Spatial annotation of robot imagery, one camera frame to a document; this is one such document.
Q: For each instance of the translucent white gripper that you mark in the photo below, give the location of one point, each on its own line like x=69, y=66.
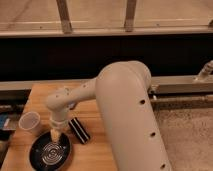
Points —
x=57, y=127

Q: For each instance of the black ceramic bowl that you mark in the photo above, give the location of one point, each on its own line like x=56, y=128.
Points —
x=46, y=155

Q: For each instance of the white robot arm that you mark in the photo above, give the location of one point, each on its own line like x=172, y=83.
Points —
x=121, y=94

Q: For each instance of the black striped box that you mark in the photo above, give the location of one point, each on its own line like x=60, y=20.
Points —
x=78, y=130

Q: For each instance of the clear plastic cup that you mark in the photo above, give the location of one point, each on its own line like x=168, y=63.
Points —
x=31, y=122

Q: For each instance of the blue sponge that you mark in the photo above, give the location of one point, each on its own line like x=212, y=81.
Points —
x=72, y=106

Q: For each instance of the left metal window post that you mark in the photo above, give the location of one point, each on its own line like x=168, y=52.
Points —
x=64, y=16

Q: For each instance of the metal window post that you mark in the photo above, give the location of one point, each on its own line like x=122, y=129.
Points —
x=130, y=14
x=64, y=16

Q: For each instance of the right metal window post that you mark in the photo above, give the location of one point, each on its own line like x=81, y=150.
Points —
x=130, y=14

